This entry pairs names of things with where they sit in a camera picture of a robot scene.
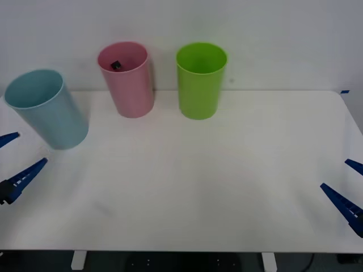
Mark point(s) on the green plastic bin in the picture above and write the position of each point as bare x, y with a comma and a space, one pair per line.
198, 88

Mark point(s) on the pink plastic bin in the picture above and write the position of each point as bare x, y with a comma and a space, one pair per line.
130, 90

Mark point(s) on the white table leg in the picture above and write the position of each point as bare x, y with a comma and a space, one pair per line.
269, 260
78, 260

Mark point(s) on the dark plastic bottle black cap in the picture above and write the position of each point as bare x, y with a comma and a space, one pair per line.
115, 65

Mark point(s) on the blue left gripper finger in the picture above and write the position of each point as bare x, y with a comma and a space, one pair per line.
8, 138
20, 180

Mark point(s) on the pale blue plastic bin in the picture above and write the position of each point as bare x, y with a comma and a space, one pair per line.
51, 119

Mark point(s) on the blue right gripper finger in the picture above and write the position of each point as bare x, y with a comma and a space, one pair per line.
356, 165
344, 205

